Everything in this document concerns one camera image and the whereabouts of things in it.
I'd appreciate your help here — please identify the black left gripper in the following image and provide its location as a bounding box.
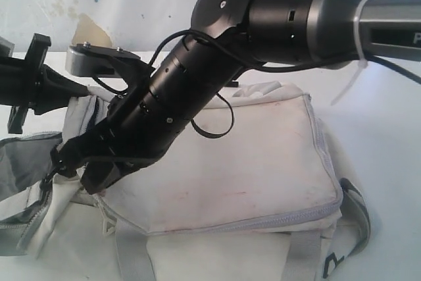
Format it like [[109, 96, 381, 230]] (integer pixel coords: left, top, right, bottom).
[[7, 34, 89, 134]]

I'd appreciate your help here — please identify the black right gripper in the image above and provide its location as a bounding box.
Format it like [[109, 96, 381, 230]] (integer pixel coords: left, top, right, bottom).
[[51, 93, 184, 195]]

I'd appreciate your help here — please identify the white grey duffel bag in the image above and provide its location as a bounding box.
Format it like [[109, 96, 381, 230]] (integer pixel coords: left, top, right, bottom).
[[1, 82, 371, 280]]

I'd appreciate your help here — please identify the white marker black cap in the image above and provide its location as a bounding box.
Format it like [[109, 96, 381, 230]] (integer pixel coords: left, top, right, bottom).
[[230, 81, 239, 88]]

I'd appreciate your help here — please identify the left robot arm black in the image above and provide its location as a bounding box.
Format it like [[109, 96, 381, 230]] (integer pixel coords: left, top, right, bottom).
[[1, 34, 89, 134]]

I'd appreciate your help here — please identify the right robot arm black grey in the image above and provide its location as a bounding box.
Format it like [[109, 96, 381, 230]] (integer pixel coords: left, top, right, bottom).
[[51, 0, 420, 194]]

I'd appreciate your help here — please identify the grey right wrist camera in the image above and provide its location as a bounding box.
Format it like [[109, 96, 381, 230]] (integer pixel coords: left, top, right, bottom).
[[65, 42, 151, 79]]

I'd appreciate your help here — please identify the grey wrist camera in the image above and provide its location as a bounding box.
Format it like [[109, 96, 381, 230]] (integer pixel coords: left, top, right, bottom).
[[65, 42, 151, 79], [0, 37, 14, 57]]

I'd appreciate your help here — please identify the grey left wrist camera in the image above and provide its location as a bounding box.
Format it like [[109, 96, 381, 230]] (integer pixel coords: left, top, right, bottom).
[[0, 37, 14, 57]]

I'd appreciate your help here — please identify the white cable tie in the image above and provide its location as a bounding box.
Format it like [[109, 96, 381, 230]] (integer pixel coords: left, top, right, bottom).
[[330, 0, 372, 107]]

